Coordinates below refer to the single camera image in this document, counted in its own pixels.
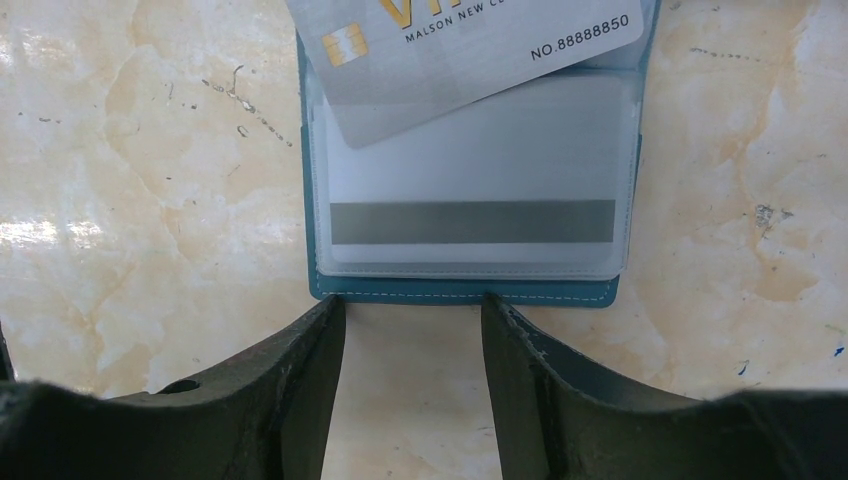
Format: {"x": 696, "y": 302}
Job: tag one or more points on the silver VIP credit card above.
{"x": 388, "y": 66}

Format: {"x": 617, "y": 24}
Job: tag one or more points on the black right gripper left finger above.
{"x": 263, "y": 413}

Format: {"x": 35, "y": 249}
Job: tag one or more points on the white credit card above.
{"x": 534, "y": 181}

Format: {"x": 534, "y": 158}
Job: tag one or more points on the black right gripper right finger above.
{"x": 560, "y": 415}

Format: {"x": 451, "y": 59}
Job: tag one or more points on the blue card holder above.
{"x": 357, "y": 285}

